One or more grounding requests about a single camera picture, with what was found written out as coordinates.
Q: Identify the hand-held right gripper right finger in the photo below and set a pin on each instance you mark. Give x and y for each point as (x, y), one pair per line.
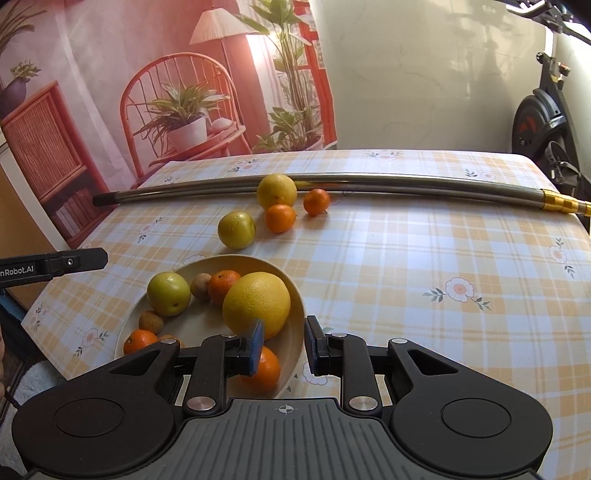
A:
(311, 344)

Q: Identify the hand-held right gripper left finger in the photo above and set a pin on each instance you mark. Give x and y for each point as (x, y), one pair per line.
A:
(255, 346)

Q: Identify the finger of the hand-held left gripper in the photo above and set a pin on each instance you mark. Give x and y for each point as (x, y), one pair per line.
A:
(78, 261)

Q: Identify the large yellow grapefruit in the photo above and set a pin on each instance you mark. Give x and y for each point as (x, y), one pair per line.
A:
(256, 302)

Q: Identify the cream round bowl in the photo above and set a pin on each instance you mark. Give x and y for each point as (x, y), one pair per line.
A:
(203, 318)

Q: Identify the small orange tangerine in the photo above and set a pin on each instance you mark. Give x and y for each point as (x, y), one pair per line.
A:
(280, 218)
(222, 284)
(316, 201)
(270, 369)
(140, 342)

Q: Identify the brown kiwi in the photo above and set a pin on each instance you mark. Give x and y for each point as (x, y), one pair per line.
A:
(201, 287)
(151, 321)

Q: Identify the yellow-green apple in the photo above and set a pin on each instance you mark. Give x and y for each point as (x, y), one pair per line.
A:
(168, 293)
(236, 229)

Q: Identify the yellow lemon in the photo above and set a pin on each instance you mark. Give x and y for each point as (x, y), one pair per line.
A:
(276, 191)

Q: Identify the plaid floral tablecloth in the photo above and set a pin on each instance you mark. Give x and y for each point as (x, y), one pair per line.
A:
(415, 267)

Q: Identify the printed room backdrop cloth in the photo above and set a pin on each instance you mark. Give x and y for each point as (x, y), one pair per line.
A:
(115, 92)

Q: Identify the long steel pole gold tip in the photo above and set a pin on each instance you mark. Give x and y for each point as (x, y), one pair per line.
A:
(415, 184)

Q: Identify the black exercise bike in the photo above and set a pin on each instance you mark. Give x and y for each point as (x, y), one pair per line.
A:
(538, 120)

